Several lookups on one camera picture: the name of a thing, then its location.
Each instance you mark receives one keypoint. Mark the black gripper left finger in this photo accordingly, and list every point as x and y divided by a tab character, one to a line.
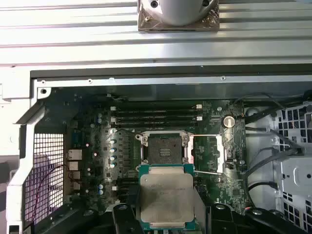
122	219

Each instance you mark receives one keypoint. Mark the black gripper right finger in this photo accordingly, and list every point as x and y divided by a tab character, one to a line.
224	219

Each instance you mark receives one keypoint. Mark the silver green CPU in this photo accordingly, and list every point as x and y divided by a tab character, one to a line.
165	195

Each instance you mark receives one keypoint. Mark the metal socket cover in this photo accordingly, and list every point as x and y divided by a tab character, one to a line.
221	156

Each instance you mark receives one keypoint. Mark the CPU socket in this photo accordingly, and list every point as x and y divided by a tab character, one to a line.
165	150

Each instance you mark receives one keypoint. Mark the RAM slot with white clips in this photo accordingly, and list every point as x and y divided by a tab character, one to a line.
156	109
156	119

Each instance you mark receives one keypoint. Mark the green motherboard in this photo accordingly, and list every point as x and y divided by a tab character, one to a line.
214	195

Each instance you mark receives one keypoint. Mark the silver rear port connector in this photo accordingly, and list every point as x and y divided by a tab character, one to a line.
74	165
74	154
75	186

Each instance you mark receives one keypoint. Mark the silver perforated drive cage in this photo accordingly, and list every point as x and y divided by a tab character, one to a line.
292	170

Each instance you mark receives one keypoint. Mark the silver coin cell battery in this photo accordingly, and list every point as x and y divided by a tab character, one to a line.
228	121

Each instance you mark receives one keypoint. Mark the black silver PC case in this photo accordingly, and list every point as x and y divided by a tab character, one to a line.
156	73

